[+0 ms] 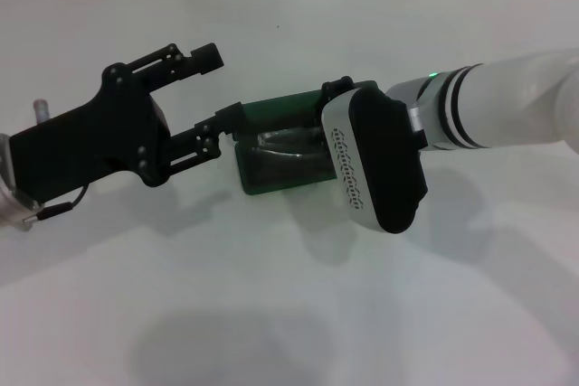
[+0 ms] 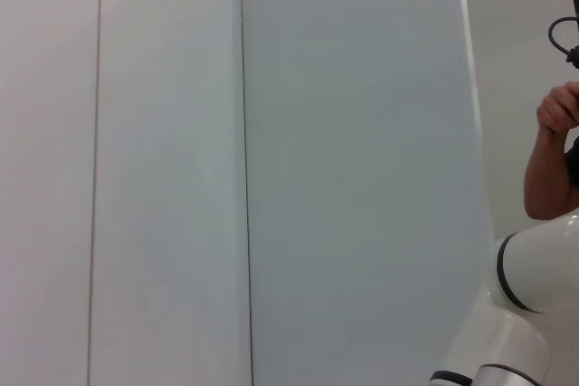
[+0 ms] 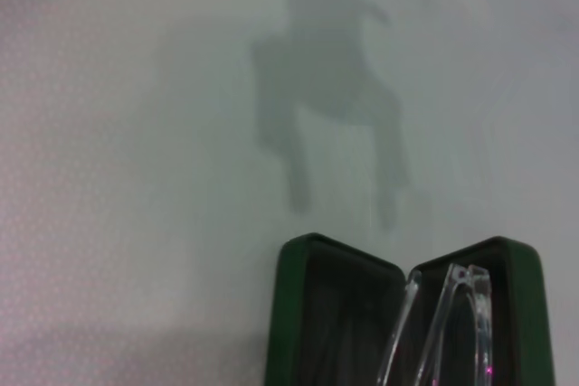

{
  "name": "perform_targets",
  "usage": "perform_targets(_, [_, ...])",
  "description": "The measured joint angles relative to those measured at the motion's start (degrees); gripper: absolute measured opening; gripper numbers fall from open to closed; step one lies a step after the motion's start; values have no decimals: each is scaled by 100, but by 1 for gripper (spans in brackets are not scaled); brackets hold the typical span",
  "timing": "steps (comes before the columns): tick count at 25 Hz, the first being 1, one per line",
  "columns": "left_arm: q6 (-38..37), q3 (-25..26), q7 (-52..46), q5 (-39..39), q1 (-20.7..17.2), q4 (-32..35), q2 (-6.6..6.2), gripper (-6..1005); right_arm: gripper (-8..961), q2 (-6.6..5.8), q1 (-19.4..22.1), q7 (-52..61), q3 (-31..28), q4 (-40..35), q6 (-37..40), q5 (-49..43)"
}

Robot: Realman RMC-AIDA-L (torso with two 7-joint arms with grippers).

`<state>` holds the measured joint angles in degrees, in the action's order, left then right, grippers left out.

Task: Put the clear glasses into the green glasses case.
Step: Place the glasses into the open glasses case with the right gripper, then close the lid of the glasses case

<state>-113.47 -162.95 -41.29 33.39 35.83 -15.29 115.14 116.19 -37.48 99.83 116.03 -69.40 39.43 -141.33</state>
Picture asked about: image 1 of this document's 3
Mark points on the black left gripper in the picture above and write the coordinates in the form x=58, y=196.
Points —
x=90, y=137

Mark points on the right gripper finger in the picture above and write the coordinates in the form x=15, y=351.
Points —
x=337, y=87

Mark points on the clear white glasses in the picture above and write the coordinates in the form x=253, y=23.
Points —
x=289, y=139

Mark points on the green glasses case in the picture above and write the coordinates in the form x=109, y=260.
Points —
x=271, y=173

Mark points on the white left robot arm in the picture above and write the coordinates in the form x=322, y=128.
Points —
x=9, y=191

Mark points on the left gripper silver fitting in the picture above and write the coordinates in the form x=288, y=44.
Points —
x=41, y=110

